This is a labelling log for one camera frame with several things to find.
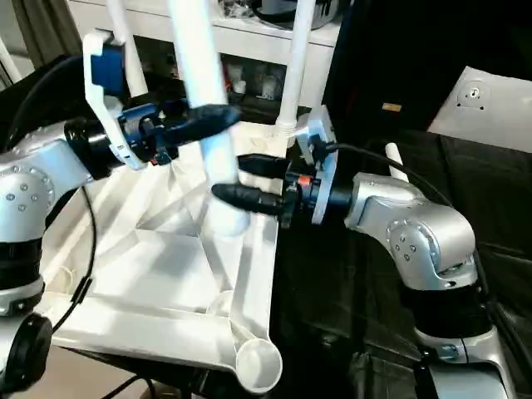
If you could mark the white plastic table leg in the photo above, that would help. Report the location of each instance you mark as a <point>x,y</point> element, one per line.
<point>298,58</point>
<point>125,41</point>
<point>397,162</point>
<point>208,75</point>

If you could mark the white plastic table top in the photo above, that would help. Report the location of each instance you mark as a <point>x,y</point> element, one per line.
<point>166,266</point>

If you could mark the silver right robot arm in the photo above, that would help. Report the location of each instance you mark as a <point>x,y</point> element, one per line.
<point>416,241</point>

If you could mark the white cabinet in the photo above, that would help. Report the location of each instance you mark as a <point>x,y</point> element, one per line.
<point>249,41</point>

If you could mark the black work mat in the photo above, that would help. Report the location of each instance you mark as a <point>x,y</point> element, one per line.
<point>374,283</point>

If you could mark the small tan label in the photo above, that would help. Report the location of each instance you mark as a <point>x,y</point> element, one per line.
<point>391,107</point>

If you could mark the grey bag on cabinet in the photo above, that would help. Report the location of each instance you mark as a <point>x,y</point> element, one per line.
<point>291,8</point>

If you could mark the grey curtain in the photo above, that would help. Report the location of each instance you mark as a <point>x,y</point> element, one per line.
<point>37,25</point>

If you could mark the thin white rod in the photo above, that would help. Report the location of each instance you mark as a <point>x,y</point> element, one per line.
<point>8,58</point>

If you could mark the white plastic bag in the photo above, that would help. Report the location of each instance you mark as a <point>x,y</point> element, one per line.
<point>490,108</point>

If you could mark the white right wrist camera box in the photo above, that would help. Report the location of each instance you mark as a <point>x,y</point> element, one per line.
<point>320,141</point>

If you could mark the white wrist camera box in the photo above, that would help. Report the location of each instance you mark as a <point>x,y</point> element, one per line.
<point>320,141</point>
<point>108,83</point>

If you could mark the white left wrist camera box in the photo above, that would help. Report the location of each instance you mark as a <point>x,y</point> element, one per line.
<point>108,83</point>

